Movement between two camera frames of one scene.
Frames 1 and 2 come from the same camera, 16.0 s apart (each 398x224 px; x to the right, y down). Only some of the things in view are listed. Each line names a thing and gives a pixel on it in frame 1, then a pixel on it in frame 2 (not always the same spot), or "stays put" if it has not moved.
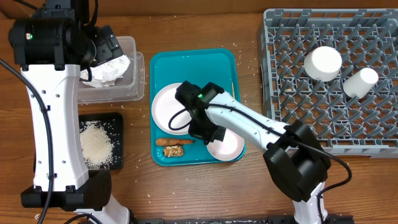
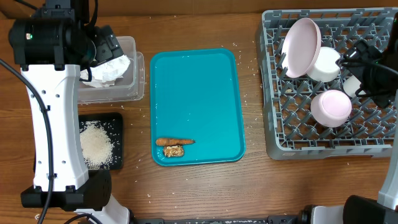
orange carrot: x=171 y=142 stays put
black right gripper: x=195 y=133 to x=386 y=100
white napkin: x=105 y=74 stays put
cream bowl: x=323 y=63 stays put
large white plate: x=170 y=115 to x=301 y=47
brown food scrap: x=173 y=150 stays put
